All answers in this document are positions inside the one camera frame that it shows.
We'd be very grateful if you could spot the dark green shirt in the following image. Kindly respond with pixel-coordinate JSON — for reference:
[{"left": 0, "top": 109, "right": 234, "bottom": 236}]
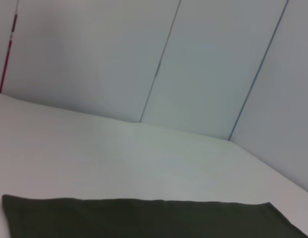
[{"left": 1, "top": 194, "right": 308, "bottom": 238}]

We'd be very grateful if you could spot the thin red and white pole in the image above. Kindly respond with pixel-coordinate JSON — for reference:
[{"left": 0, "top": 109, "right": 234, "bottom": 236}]
[{"left": 0, "top": 0, "right": 21, "bottom": 94}]

